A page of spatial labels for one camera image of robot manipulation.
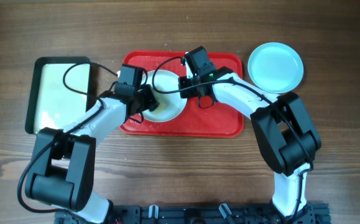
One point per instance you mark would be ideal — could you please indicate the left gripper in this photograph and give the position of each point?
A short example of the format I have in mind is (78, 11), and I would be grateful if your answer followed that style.
(152, 100)

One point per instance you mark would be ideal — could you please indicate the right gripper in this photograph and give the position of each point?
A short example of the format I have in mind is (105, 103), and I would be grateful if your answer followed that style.
(185, 92)

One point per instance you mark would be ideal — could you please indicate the white plate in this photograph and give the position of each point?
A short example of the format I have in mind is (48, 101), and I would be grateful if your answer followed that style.
(170, 105)

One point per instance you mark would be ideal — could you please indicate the light blue plate top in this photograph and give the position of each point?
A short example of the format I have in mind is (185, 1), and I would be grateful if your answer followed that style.
(275, 67)

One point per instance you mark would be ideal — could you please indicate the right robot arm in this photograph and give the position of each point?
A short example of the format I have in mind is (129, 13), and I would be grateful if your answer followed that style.
(285, 134)

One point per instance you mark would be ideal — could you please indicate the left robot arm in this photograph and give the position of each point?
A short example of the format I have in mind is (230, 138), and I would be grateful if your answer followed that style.
(61, 171)

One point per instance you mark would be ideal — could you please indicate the red plastic tray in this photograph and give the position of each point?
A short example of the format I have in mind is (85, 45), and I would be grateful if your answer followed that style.
(218, 121)

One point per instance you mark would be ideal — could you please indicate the dark green water tray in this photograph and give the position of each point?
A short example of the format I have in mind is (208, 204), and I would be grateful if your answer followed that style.
(51, 104)

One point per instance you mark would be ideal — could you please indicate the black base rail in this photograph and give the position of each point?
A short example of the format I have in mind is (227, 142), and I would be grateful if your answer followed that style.
(258, 213)

